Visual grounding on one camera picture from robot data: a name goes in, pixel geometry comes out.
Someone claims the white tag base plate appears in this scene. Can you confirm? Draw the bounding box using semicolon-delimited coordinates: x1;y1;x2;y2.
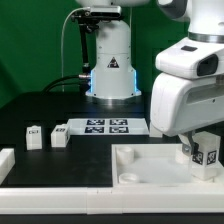
68;118;149;135

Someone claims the white square tabletop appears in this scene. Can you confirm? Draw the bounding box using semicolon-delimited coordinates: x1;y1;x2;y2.
110;143;224;188

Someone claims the black cable bundle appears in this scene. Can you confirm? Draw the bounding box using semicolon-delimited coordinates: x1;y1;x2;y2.
41;74;92;93

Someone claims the white cable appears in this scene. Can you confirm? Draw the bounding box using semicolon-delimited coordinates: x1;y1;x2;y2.
60;7;88;93

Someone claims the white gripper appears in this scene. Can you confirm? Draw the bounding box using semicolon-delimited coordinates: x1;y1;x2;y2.
150;73;224;156

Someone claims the black camera on stand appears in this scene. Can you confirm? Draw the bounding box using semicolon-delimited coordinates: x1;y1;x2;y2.
71;5;122;69

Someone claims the white U-shaped fence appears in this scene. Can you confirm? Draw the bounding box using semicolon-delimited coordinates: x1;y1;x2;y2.
0;146;224;216

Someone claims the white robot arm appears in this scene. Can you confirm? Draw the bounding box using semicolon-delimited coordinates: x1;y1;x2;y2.
76;0;224;155

